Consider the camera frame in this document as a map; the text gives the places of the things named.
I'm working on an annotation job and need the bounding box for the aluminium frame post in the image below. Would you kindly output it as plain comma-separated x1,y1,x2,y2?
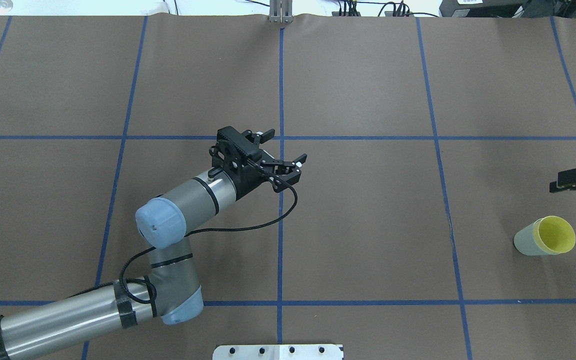
269,0,294,24

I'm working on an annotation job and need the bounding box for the black box with label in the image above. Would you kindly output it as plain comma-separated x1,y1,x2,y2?
439,0,525,18

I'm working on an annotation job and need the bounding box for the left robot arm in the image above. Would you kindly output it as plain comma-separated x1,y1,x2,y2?
0,126,307,360

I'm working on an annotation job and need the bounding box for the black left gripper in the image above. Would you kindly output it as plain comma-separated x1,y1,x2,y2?
209,126,307,201

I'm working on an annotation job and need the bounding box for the yellow plastic cup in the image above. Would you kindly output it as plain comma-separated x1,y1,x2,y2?
532,215,576,255

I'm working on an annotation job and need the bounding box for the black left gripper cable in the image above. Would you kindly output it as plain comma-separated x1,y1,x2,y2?
118,170,299,305

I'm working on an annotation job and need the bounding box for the green plastic cup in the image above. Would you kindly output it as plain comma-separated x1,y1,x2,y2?
513,223,547,256

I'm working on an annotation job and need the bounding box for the silver tape roll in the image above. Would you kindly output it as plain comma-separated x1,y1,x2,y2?
0,0,14,15

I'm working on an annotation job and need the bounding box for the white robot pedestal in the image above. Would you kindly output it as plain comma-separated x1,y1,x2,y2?
212,343,345,360

